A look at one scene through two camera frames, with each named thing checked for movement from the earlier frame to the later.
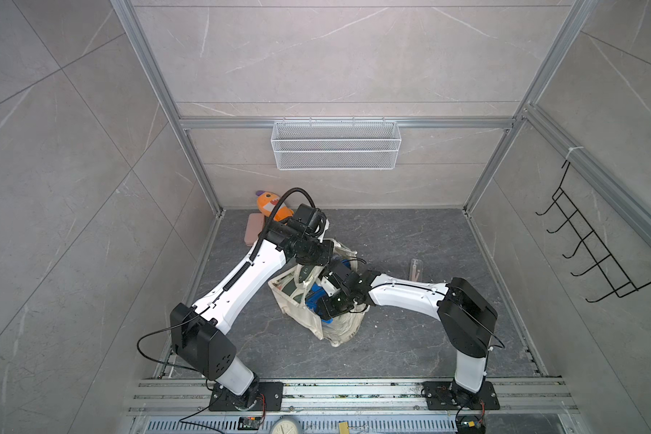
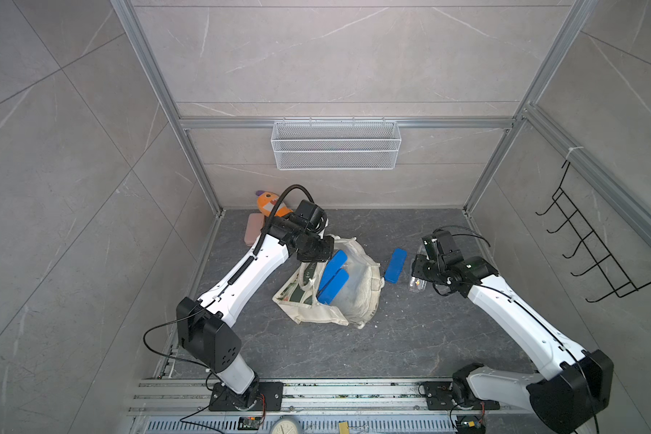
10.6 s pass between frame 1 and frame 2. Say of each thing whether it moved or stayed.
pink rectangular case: stayed
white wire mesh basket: stayed
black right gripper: moved
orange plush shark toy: stayed
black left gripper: stayed
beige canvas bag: moved
